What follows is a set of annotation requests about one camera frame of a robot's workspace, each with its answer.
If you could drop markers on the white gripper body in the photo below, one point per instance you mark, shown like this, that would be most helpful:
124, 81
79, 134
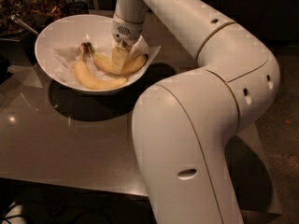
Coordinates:
127, 31

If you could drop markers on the white ceramic bowl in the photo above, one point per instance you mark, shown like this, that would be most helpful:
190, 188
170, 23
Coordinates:
72, 31

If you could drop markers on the glass snack bowl left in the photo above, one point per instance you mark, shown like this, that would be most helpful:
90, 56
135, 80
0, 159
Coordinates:
18, 8

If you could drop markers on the metal serving spoon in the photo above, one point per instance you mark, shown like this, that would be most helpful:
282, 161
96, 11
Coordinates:
19, 21

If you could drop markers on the white paper liner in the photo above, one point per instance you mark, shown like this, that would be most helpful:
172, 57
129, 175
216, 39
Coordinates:
140, 47

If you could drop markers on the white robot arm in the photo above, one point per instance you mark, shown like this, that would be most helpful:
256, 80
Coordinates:
181, 124

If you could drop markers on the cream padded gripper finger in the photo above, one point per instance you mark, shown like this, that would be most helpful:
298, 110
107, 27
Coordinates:
119, 56

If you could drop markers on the black wire basket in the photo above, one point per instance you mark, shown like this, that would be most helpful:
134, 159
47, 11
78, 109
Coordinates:
76, 8

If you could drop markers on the glass snack bowl right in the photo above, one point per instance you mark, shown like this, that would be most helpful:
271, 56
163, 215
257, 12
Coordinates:
54, 9

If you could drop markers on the yellow banana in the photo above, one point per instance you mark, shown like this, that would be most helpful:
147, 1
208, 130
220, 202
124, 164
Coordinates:
87, 79
105, 63

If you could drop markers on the glass snack bowl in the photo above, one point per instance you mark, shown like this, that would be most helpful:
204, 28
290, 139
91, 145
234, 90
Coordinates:
18, 8
54, 9

